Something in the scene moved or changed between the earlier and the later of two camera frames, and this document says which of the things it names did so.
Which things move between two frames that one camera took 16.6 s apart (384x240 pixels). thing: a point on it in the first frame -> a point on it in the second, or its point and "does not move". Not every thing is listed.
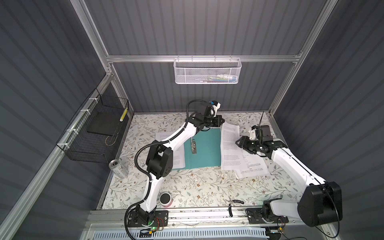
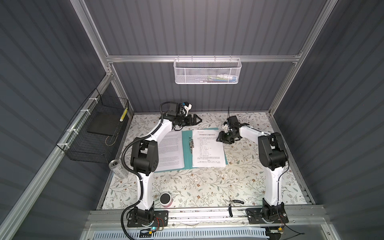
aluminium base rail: [210, 218] does not move
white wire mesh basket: [207, 71] does not move
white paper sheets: [235, 158] -> [207, 152]
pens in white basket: [221, 78] does not move
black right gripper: [243, 143] -> [222, 138]
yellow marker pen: [123, 114] does not move
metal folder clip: [193, 146] does not move
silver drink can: [118, 168] does not move
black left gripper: [216, 122] -> [193, 120]
